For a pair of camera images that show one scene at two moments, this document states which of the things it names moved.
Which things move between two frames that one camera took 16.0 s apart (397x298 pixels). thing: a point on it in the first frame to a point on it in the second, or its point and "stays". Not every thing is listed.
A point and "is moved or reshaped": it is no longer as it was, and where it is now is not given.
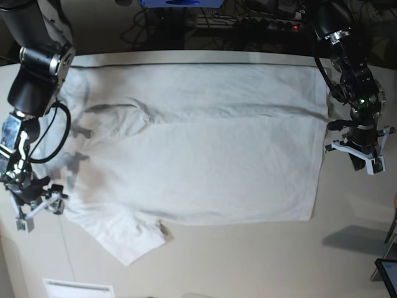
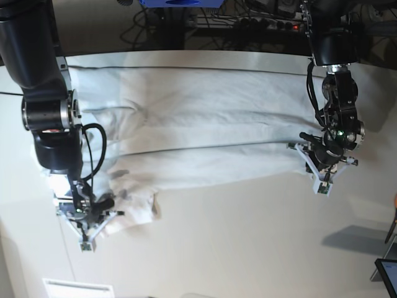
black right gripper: (364, 135) to (323, 156)
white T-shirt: (188, 144) is moved or reshaped
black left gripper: (33, 192) to (93, 214)
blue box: (181, 4) stays
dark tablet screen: (388, 269) stays
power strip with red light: (278, 24) stays
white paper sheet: (66, 288) stays
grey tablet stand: (391, 254) stays
